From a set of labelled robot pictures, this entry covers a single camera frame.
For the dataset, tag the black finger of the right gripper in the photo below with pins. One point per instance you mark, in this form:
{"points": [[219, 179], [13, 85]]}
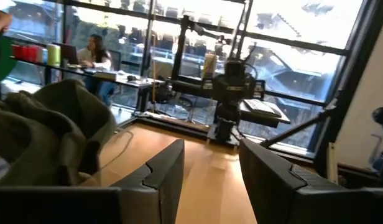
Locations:
{"points": [[260, 91], [207, 90]]}

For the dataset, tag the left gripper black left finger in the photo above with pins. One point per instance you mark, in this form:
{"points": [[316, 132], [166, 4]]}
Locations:
{"points": [[166, 168]]}

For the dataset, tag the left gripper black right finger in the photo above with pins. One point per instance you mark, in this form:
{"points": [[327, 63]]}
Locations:
{"points": [[266, 180]]}

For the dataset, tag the dark green knit cap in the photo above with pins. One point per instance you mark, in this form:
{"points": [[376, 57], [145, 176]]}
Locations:
{"points": [[39, 140]]}

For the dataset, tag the red container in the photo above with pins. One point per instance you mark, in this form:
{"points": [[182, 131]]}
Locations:
{"points": [[23, 53]]}

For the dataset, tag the grey keyboard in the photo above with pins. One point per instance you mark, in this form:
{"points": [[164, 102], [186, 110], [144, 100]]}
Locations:
{"points": [[261, 107]]}

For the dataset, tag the beige bottle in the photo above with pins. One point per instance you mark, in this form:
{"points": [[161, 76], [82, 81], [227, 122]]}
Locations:
{"points": [[209, 66]]}

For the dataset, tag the long black desk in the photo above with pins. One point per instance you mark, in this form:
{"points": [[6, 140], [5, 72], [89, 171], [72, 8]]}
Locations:
{"points": [[132, 83]]}

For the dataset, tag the black computer mouse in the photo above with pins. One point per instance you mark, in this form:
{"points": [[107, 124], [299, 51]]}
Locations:
{"points": [[131, 78]]}

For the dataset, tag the white box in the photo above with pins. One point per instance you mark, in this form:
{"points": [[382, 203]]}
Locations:
{"points": [[105, 75]]}

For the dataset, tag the seated person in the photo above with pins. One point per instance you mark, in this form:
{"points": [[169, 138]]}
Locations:
{"points": [[96, 57]]}

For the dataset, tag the dark laptop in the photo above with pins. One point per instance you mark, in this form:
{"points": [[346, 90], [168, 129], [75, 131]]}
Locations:
{"points": [[70, 54]]}

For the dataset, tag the pale green cup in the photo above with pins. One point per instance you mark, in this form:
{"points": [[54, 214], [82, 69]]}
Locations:
{"points": [[53, 55]]}

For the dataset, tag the white cup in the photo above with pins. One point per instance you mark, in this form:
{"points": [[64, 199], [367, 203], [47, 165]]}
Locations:
{"points": [[39, 55]]}

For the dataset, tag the green round object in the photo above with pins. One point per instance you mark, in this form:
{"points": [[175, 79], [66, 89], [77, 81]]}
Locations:
{"points": [[9, 59]]}

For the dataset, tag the standing person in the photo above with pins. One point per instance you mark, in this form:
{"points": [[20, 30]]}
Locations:
{"points": [[0, 23]]}

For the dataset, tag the black aluminium table rail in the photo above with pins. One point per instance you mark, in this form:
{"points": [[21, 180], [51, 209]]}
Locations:
{"points": [[176, 126]]}

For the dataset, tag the black camera frame post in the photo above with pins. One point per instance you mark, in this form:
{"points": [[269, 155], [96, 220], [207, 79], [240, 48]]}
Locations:
{"points": [[180, 49]]}

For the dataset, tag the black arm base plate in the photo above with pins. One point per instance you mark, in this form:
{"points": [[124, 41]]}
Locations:
{"points": [[216, 140]]}

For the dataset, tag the black diagonal frame strut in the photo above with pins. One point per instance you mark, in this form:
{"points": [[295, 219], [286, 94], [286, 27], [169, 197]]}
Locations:
{"points": [[298, 127]]}

